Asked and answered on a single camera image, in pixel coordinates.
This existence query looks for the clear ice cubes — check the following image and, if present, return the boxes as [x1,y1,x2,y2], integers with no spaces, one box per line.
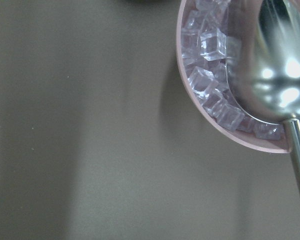
[180,0,285,141]

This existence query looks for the pink bowl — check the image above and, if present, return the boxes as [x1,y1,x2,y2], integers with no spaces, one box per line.
[176,0,290,154]

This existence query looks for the metal ice scoop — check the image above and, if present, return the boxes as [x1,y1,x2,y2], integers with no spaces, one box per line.
[226,0,300,194]

